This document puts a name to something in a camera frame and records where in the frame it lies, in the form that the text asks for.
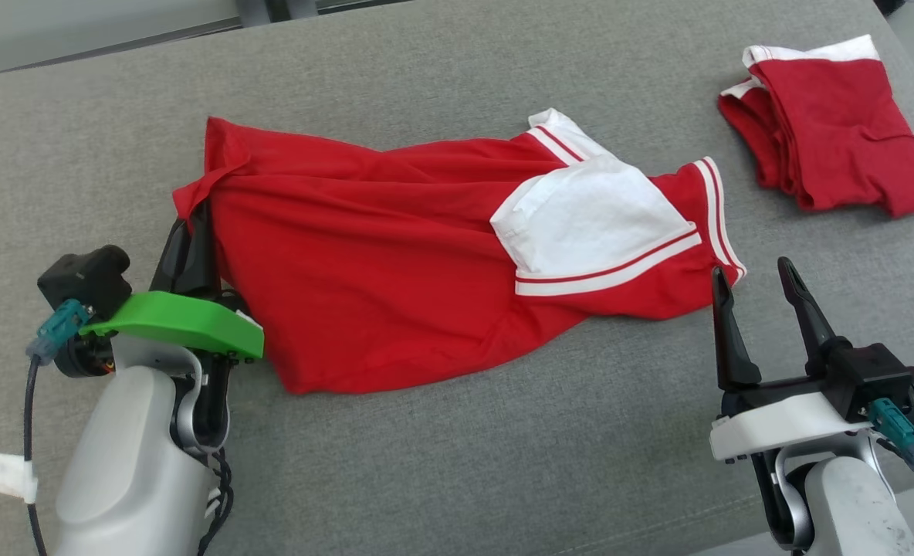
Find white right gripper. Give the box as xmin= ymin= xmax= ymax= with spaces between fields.
xmin=709 ymin=256 xmax=876 ymax=464

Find left camera cable teal plug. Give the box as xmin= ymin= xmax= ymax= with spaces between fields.
xmin=22 ymin=299 xmax=93 ymax=556

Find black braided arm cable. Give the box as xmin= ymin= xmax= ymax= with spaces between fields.
xmin=197 ymin=448 xmax=235 ymax=556

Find grey window frame post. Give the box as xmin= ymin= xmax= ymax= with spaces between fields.
xmin=236 ymin=0 xmax=320 ymax=29

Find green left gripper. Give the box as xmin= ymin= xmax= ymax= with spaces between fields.
xmin=80 ymin=199 xmax=266 ymax=363

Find red jersey with white stripes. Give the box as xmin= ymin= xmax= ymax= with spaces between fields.
xmin=172 ymin=107 xmax=748 ymax=396

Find red shorts with white trim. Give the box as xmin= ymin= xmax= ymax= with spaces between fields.
xmin=717 ymin=34 xmax=914 ymax=219

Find right camera cable teal plug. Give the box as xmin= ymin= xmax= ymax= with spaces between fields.
xmin=867 ymin=398 xmax=914 ymax=516

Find camera cable teal plug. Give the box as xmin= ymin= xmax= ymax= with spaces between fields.
xmin=22 ymin=299 xmax=93 ymax=556
xmin=867 ymin=398 xmax=914 ymax=516

